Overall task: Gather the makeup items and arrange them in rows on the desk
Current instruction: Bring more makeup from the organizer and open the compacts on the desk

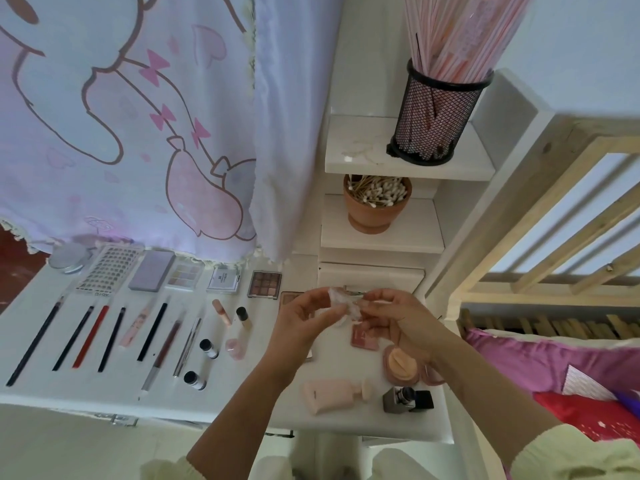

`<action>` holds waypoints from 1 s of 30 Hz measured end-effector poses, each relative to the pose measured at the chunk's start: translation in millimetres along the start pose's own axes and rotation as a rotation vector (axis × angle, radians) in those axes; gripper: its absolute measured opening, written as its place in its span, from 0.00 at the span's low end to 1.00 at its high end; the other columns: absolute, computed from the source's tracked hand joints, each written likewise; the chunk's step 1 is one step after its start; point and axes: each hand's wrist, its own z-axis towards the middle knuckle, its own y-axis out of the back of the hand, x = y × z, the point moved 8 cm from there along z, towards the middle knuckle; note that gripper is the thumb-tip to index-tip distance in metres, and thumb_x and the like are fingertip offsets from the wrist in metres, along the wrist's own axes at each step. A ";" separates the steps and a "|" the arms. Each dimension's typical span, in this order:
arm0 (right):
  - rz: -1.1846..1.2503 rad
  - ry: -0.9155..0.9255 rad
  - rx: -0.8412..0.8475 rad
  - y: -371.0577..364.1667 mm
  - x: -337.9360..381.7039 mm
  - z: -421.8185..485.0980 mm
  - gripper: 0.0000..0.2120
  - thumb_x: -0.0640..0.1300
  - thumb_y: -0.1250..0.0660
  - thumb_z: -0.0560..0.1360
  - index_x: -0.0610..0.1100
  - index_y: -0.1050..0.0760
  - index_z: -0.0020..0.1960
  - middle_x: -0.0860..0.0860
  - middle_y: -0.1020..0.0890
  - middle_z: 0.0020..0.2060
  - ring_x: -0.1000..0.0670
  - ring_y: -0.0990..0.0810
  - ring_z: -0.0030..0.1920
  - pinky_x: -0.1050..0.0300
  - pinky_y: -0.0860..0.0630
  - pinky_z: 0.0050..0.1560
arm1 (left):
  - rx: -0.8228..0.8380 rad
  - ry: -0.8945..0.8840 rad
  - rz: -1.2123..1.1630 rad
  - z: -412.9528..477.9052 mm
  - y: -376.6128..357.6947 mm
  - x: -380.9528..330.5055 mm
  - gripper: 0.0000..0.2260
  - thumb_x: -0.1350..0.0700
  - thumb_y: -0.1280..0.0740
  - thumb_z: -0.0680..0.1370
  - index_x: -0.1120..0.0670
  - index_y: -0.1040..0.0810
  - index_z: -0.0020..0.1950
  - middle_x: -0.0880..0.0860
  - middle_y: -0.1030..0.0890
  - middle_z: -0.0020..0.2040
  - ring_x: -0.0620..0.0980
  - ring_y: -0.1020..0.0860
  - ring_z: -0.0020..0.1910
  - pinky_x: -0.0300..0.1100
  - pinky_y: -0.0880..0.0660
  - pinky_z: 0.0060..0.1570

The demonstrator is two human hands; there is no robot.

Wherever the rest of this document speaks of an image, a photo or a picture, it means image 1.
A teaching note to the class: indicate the person's left hand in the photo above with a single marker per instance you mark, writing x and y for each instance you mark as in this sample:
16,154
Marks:
300,330

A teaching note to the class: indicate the person's right hand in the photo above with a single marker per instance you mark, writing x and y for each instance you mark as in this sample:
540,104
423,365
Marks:
405,320

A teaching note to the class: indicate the tan eyeshadow palette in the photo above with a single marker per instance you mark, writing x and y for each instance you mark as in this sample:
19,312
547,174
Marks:
288,297

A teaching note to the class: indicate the pink blush pan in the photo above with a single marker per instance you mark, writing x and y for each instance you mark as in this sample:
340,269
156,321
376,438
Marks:
365,338

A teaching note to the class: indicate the pink cushion compact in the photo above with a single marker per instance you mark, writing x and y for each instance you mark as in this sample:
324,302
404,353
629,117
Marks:
402,365

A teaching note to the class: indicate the dark brown eyeshadow palette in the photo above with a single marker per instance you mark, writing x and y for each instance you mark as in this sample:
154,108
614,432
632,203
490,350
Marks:
264,285

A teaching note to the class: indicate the pink foundation tube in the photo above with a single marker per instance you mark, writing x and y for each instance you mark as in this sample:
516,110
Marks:
330,395

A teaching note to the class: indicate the square bottle with black cap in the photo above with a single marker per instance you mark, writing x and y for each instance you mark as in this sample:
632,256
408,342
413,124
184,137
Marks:
398,399

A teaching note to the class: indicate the clear eyeshadow palette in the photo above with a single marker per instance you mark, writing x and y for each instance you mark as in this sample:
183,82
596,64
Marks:
185,273

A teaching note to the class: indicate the lavender rectangular palette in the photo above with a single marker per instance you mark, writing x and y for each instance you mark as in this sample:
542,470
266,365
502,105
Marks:
152,270

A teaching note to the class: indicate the white false eyelash tray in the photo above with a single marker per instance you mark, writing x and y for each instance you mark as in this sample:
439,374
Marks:
110,270

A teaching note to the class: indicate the red lip pencil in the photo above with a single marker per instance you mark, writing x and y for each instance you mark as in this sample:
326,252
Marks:
90,336

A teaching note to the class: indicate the round silver compact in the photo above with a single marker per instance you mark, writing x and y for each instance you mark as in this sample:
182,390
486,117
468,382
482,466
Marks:
68,257

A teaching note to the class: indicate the person's right forearm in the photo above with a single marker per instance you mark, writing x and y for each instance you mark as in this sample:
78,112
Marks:
480,395

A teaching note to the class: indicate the person's left forearm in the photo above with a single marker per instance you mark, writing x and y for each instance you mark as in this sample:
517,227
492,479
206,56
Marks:
240,425

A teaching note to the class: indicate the terracotta pot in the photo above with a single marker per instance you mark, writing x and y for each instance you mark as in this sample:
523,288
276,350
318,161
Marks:
377,217

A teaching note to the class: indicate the bunch of cotton swabs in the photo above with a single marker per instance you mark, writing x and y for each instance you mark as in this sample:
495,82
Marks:
378,190

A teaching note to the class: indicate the white shelf unit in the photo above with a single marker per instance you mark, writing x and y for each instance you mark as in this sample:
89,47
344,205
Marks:
350,145

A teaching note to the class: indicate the white paper sheet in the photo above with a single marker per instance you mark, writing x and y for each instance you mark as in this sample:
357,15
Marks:
585,380

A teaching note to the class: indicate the red shiny packet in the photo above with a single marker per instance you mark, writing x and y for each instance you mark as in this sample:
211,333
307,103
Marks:
580,415

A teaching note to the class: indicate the dark container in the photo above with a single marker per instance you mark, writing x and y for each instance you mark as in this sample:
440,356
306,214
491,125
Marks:
435,120

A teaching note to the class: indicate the blue cloth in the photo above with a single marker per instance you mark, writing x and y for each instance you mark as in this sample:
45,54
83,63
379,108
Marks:
628,400

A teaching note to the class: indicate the white table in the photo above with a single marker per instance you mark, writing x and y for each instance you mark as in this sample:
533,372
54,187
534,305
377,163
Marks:
60,390

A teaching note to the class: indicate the pink cartoon print cloth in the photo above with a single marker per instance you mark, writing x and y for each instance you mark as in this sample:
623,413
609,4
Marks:
100,125

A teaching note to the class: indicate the bunch of pink sticks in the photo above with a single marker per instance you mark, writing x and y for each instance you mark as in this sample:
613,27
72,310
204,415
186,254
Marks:
465,30

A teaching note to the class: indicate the reddish brown door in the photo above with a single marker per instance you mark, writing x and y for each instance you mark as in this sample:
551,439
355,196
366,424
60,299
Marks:
10,265

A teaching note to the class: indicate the wooden bed frame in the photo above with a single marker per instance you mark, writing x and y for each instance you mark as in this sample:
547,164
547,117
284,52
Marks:
500,215

